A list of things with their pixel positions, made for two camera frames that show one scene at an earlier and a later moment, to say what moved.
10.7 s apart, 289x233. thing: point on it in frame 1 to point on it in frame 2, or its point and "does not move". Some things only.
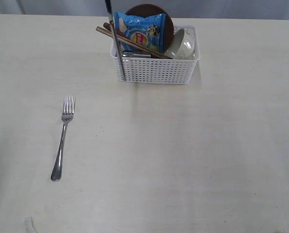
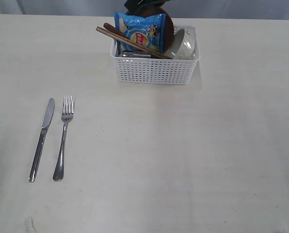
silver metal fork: x=68 y=112 does not move
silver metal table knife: x=108 y=6 to x=48 y=117
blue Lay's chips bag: x=149 y=31 does not move
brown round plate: x=149 y=10 does not move
